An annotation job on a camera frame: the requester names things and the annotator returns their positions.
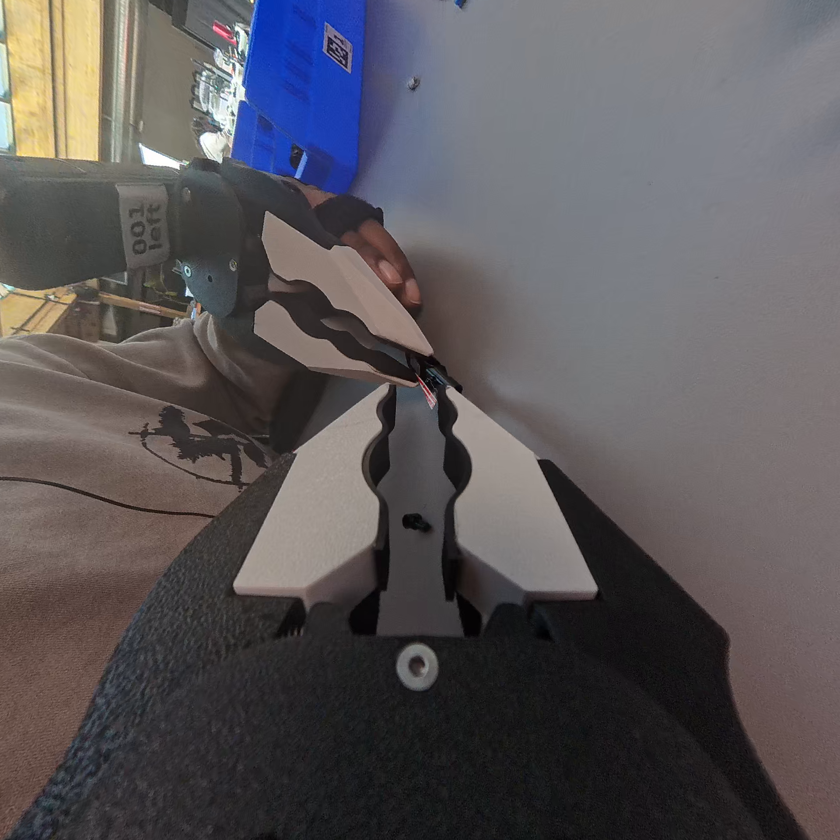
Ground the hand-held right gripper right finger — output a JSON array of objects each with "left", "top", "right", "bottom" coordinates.
[{"left": 436, "top": 385, "right": 600, "bottom": 627}]

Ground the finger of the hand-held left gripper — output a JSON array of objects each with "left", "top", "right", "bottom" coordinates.
[
  {"left": 261, "top": 210, "right": 434, "bottom": 359},
  {"left": 252, "top": 297, "right": 421, "bottom": 389}
]

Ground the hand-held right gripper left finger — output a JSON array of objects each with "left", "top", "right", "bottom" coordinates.
[{"left": 233, "top": 384, "right": 398, "bottom": 610}]

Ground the black printed brick panel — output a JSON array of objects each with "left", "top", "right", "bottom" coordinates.
[{"left": 406, "top": 353, "right": 464, "bottom": 409}]

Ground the person's left forearm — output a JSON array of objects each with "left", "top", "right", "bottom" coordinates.
[{"left": 190, "top": 314, "right": 283, "bottom": 437}]

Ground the grey desk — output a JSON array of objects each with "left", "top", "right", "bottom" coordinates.
[{"left": 295, "top": 0, "right": 840, "bottom": 840}]

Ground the person's left hand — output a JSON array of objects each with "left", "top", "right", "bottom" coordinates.
[{"left": 341, "top": 220, "right": 425, "bottom": 312}]

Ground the wooden background table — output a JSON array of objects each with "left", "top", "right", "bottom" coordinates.
[{"left": 0, "top": 281, "right": 193, "bottom": 342}]

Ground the wooden roof beam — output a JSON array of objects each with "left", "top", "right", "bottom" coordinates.
[{"left": 0, "top": 0, "right": 101, "bottom": 158}]

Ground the blue crate with square label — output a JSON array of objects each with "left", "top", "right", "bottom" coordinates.
[{"left": 230, "top": 0, "right": 368, "bottom": 194}]

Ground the cluttered background table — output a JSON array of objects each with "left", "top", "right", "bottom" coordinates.
[{"left": 189, "top": 20, "right": 253, "bottom": 161}]

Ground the thin black cable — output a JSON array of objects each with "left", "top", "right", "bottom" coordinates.
[{"left": 0, "top": 476, "right": 217, "bottom": 519}]

